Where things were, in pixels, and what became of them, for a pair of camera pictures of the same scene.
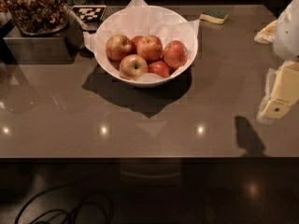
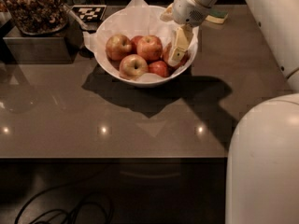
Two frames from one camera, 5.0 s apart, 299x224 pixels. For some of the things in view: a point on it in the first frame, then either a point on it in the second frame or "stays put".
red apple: x=175 y=54 stays put
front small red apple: x=160 y=68 stays put
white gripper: x=287 y=35 -> x=187 y=9
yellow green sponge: x=216 y=16 stays put
